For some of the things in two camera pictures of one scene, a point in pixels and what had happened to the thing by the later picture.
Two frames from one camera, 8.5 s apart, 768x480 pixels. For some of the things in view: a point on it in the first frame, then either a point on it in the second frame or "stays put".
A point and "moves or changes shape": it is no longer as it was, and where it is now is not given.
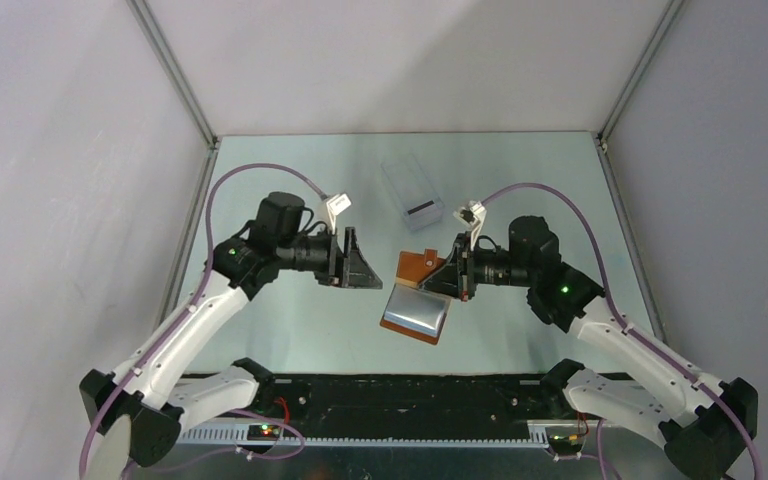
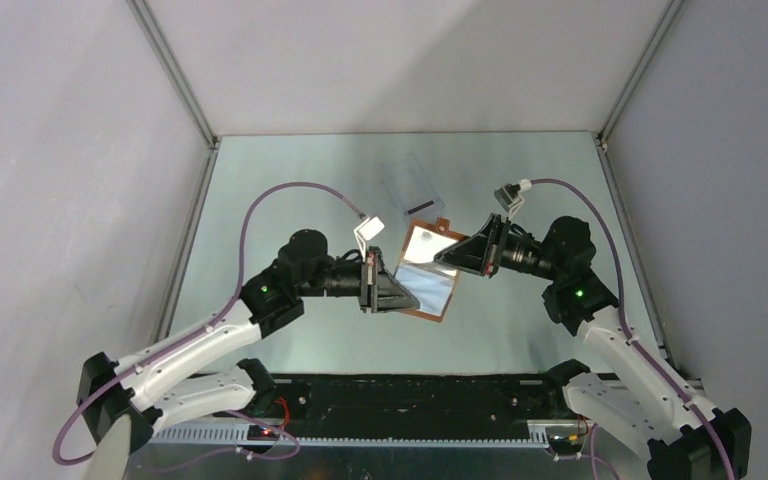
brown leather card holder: x=411 y=310 moves or changes shape
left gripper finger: x=356 y=270 → x=378 y=263
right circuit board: x=564 y=439 stays put
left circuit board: x=264 y=432 stays put
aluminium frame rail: x=373 y=438 stays put
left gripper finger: x=357 y=274 → x=389 y=295
